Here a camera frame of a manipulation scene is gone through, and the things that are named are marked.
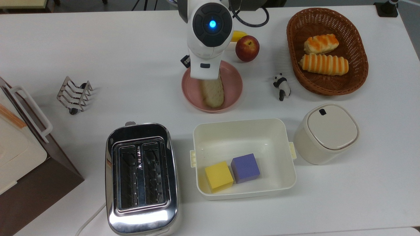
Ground toasted bread slice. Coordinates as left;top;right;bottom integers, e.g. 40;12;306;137
201;70;225;109

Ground brown oven with white handle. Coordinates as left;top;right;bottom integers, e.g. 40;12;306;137
0;77;85;236

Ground yellow banana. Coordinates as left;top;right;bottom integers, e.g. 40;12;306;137
231;30;248;42

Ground brown wicker basket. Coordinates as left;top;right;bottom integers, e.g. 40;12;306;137
286;8;369;96

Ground purple foam cube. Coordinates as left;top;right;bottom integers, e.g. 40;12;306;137
231;153;261;184

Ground pink plate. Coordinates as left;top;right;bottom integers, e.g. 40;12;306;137
181;60;243;113

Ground small cream lidded bin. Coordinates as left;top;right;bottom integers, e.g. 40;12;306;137
293;104;360;165

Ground cream and chrome toaster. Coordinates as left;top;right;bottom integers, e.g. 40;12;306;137
105;121;180;236

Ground white toaster power cable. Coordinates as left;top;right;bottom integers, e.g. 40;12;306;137
75;202;107;236

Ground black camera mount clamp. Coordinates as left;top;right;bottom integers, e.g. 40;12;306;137
374;0;399;17

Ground orange glazed bread roll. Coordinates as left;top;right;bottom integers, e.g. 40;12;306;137
304;34;339;55

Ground striped long bread roll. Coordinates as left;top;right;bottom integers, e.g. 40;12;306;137
299;54;349;76

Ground black tripod legs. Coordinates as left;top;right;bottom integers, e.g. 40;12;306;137
131;0;158;11

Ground cream bread box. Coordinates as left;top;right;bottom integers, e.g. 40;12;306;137
0;87;48;195

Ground metal toast rack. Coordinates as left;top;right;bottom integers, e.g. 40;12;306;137
56;76;94;115

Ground cream plastic container box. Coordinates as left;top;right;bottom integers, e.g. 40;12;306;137
190;118;297;201

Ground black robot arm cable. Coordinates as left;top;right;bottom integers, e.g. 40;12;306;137
229;0;270;28

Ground beige background table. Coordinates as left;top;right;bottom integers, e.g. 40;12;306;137
0;0;49;10

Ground small panda figurine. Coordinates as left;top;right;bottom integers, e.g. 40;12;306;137
273;73;291;101

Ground red apple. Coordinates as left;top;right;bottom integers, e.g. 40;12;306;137
235;35;260;62

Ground yellow foam cube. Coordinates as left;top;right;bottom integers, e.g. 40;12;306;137
205;161;234;193

